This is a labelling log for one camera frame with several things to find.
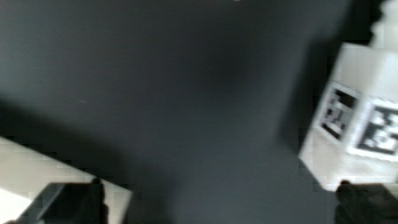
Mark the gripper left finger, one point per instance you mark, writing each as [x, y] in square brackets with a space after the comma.
[68, 204]

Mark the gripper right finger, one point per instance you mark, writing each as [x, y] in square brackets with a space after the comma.
[366, 203]

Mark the white table leg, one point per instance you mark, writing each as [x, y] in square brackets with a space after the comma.
[350, 147]

